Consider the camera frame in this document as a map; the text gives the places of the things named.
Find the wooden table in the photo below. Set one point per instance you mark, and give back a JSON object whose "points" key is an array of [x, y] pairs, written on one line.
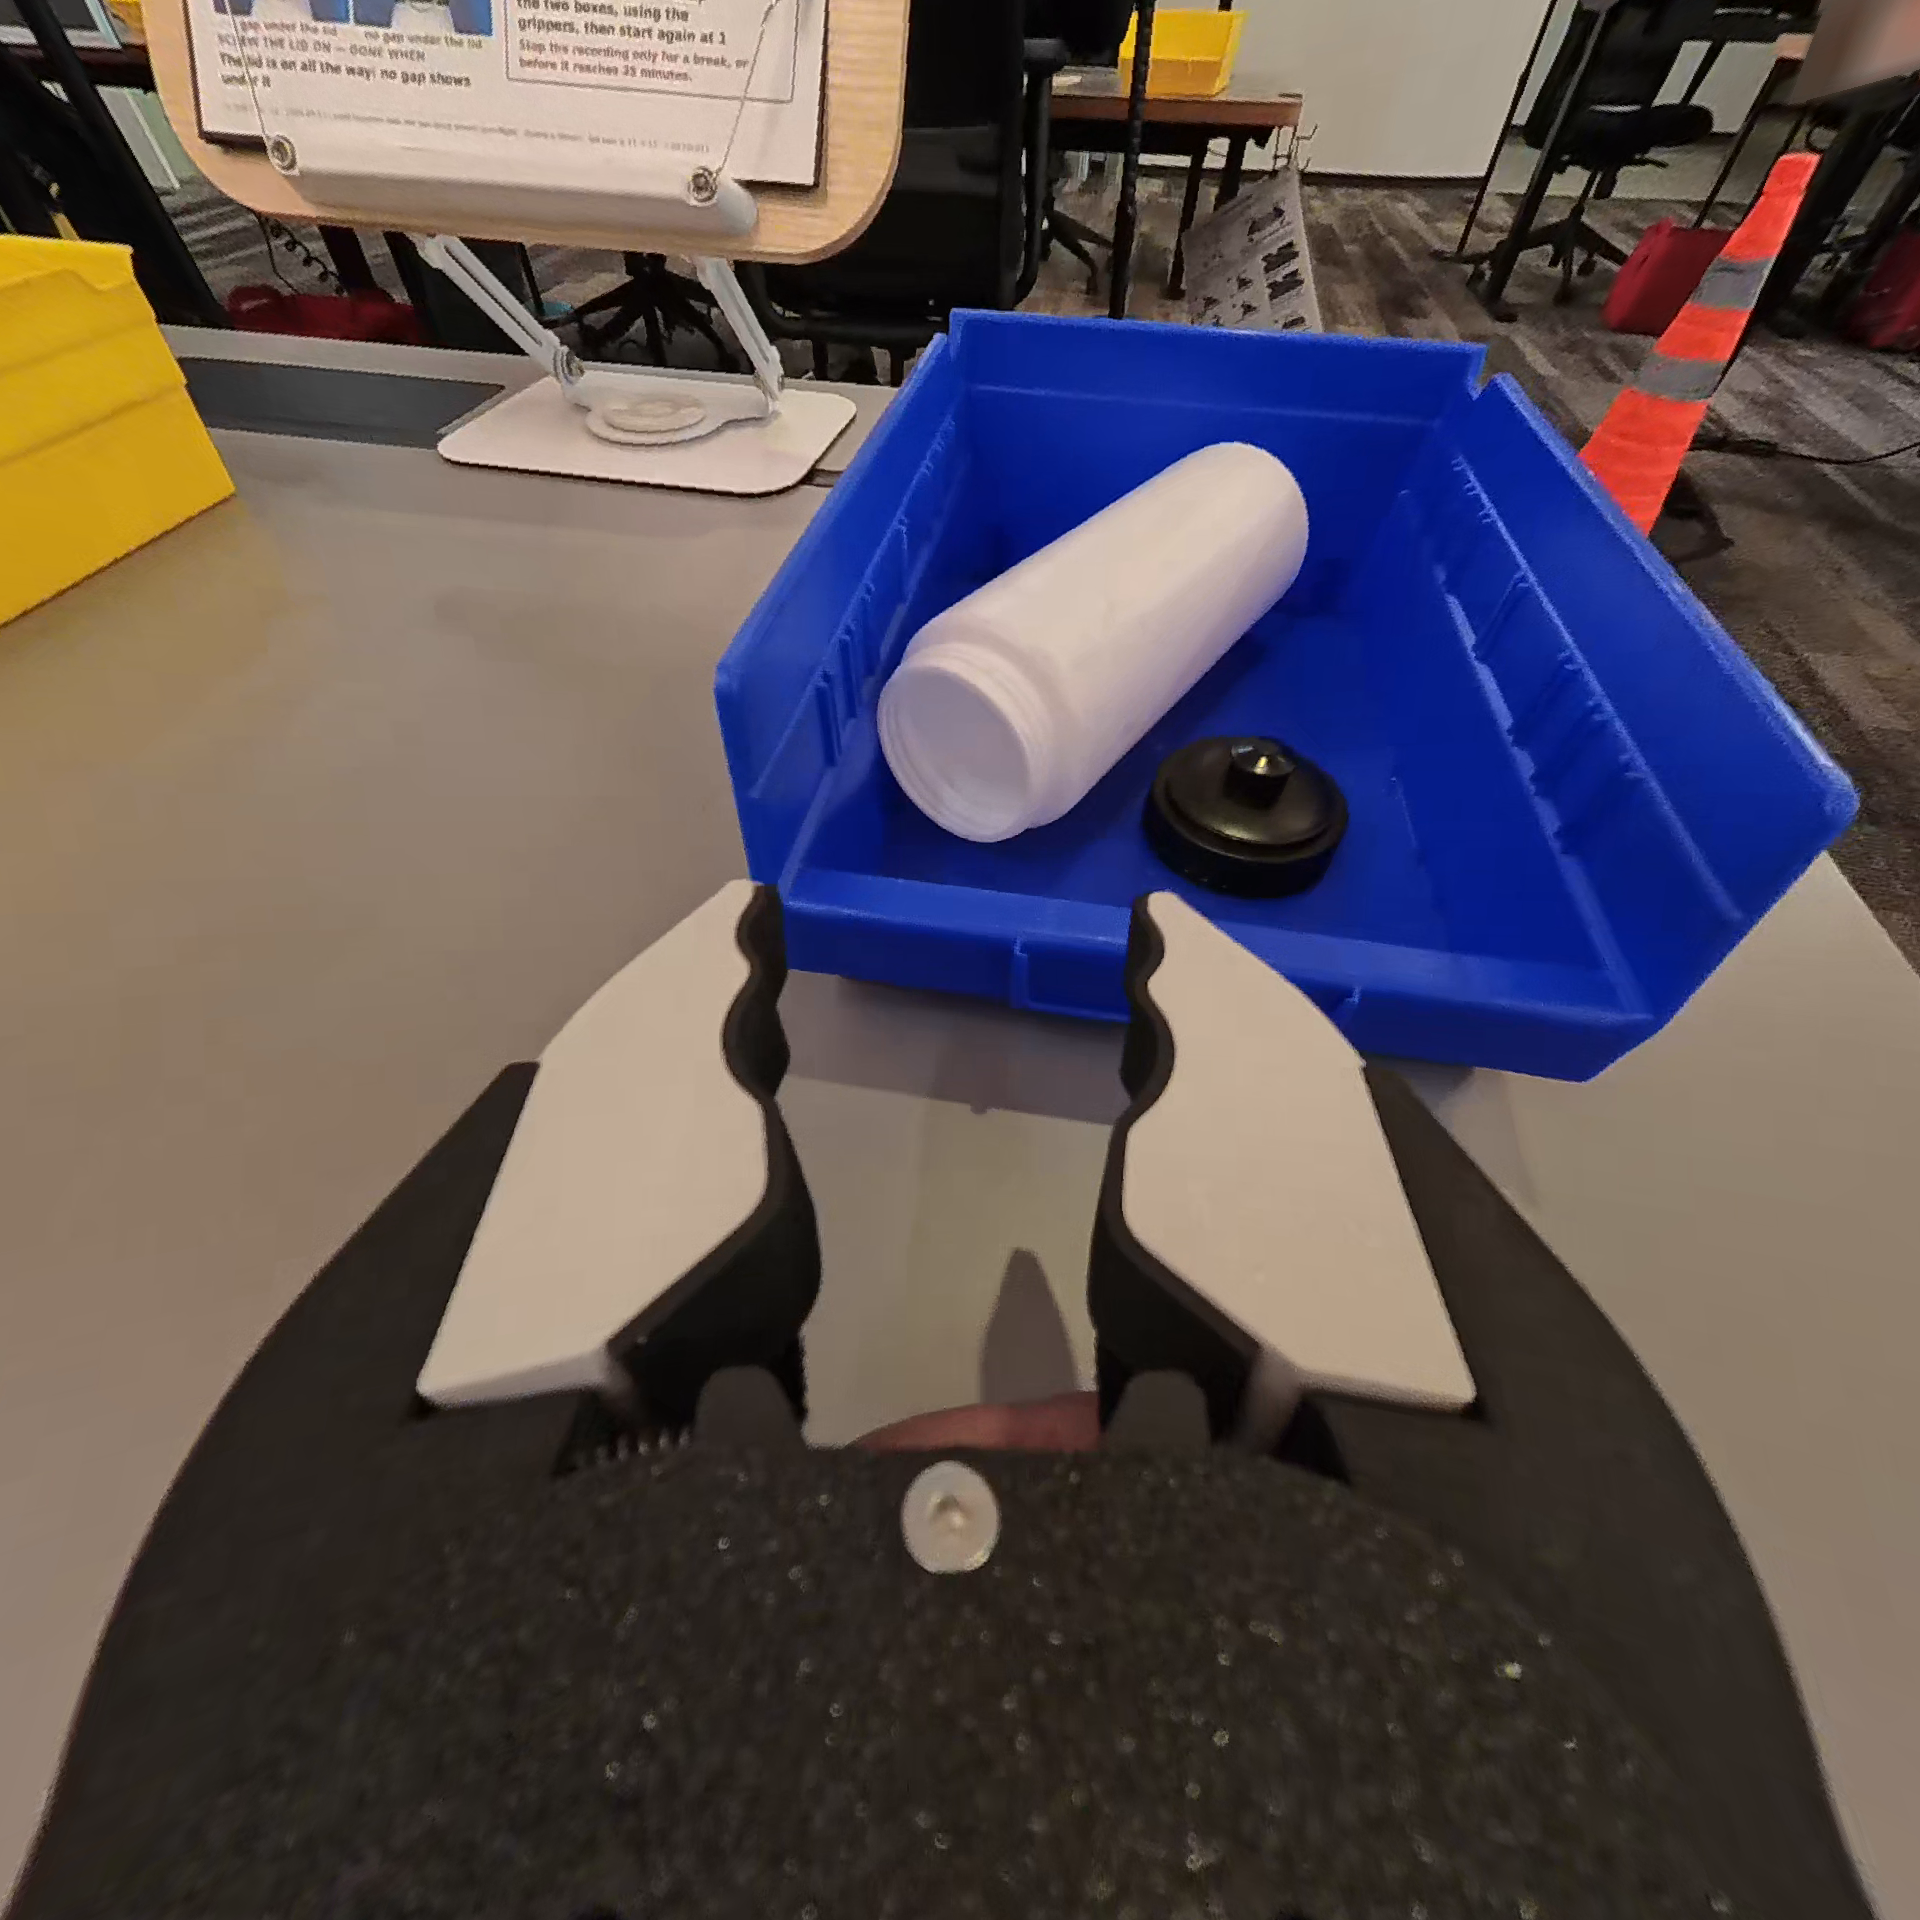
{"points": [[1201, 105]]}

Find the red bag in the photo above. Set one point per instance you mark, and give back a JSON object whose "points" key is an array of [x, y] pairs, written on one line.
{"points": [[1658, 283]]}

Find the black office chair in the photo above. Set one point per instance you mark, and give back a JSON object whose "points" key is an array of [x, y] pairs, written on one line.
{"points": [[1622, 119]]}

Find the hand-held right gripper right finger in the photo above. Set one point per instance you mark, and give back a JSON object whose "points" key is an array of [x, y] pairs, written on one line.
{"points": [[1277, 1200]]}

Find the white plastic bottle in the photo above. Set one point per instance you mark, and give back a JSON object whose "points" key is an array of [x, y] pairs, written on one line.
{"points": [[1110, 615]]}

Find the hanging printed sheet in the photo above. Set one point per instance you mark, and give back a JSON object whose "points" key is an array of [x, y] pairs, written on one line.
{"points": [[1259, 253]]}

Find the instruction board on stand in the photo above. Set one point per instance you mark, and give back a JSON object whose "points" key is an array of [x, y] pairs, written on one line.
{"points": [[600, 105]]}

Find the small yellow bin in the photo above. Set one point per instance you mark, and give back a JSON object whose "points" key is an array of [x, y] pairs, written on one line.
{"points": [[1184, 53]]}

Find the blue plastic bin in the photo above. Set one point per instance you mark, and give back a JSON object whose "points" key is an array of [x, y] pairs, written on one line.
{"points": [[1575, 840]]}

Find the wooden instruction board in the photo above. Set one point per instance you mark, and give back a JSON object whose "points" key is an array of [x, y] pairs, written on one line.
{"points": [[863, 119]]}

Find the black bottle lid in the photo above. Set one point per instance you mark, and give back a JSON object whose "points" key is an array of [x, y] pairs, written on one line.
{"points": [[1245, 833]]}

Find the yellow plastic bin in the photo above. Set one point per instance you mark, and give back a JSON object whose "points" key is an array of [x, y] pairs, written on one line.
{"points": [[89, 450]]}

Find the orange traffic cone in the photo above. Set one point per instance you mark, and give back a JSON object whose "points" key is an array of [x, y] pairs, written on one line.
{"points": [[1694, 346]]}

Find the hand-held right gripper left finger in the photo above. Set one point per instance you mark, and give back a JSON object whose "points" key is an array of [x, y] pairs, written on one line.
{"points": [[630, 1200]]}

